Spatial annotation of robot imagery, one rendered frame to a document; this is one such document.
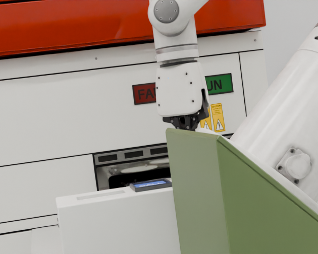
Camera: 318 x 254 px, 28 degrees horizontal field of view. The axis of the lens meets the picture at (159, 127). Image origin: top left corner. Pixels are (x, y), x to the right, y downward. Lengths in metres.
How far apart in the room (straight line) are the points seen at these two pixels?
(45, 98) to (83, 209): 0.65
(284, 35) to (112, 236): 2.44
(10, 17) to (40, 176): 0.37
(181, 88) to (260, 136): 0.55
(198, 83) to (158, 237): 0.41
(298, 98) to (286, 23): 2.55
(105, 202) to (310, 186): 0.31
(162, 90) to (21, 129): 0.40
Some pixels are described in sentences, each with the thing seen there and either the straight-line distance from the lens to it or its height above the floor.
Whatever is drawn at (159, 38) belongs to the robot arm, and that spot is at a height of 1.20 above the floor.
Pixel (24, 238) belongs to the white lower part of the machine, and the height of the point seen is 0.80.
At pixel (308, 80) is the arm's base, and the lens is 0.70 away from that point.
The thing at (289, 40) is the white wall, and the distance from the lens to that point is 3.24.
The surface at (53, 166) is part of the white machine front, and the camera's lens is 1.50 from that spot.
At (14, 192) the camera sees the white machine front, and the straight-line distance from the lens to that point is 1.51.
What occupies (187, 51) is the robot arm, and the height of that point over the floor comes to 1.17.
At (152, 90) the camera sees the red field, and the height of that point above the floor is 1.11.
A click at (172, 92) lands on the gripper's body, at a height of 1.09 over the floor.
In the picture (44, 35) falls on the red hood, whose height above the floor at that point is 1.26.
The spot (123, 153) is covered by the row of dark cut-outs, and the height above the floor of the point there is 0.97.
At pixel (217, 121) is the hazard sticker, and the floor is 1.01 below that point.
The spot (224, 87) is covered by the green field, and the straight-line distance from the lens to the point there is 1.56.
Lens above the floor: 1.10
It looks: 3 degrees down
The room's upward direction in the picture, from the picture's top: 7 degrees counter-clockwise
